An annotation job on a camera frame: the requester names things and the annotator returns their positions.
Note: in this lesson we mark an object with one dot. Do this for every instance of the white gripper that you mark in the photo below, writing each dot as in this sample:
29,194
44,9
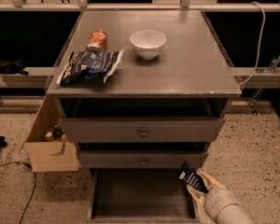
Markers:
216,202

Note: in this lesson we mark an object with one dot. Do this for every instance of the dark blue rxbar wrapper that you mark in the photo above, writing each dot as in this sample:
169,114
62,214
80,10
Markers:
189,175

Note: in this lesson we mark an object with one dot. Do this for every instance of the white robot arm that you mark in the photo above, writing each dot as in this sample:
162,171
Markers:
243,219

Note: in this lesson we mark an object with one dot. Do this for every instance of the grey open bottom drawer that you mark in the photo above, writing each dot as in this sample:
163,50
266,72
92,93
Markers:
140,196

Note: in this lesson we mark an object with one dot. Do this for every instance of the grey middle drawer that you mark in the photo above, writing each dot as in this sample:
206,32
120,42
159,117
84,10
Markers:
140,159

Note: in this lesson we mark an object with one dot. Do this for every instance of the grey drawer cabinet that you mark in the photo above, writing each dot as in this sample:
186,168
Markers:
190,78

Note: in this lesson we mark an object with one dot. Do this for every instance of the grey top drawer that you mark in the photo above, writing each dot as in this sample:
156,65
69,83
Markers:
135,130

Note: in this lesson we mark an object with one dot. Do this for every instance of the white bowl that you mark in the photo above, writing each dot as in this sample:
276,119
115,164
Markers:
148,44

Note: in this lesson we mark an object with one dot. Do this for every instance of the items inside cardboard box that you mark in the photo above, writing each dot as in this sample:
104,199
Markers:
56,133

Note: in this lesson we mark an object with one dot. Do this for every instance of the cardboard box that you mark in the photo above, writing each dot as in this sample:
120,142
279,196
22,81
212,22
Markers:
49,152

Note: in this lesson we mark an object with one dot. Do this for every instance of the blue chip bag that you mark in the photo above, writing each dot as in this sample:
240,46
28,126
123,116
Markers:
88,65

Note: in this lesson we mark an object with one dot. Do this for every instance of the orange soda can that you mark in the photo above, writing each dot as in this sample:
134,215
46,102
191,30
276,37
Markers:
98,41

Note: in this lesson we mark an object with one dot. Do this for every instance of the metal bracket strut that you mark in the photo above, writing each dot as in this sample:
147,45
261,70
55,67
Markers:
263,78

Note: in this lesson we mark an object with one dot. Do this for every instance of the black object on rail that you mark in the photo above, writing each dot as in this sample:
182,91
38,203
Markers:
12,67

